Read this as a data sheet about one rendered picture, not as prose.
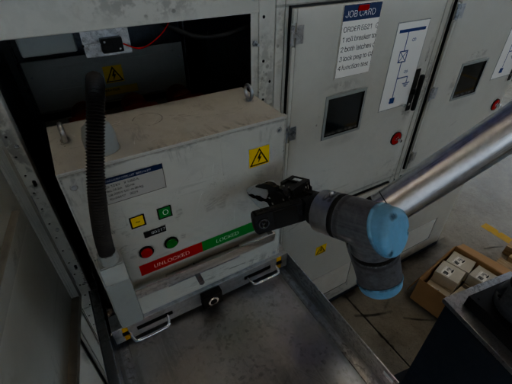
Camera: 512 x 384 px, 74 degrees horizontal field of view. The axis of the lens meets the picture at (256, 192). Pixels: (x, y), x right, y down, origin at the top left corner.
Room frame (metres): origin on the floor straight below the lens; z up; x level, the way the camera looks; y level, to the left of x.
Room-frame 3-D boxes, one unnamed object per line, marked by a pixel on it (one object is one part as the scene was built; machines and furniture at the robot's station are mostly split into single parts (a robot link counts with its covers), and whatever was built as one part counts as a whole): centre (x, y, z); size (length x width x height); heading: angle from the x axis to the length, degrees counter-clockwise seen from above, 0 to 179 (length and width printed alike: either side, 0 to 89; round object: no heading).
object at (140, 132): (0.83, 0.27, 1.15); 0.51 x 0.50 x 0.48; 30
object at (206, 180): (0.61, 0.14, 1.15); 0.48 x 0.01 x 0.48; 120
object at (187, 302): (0.62, 0.15, 0.90); 0.54 x 0.05 x 0.06; 120
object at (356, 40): (1.10, -0.31, 1.47); 0.15 x 0.01 x 0.21; 120
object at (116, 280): (0.44, 0.28, 1.14); 0.08 x 0.05 x 0.17; 30
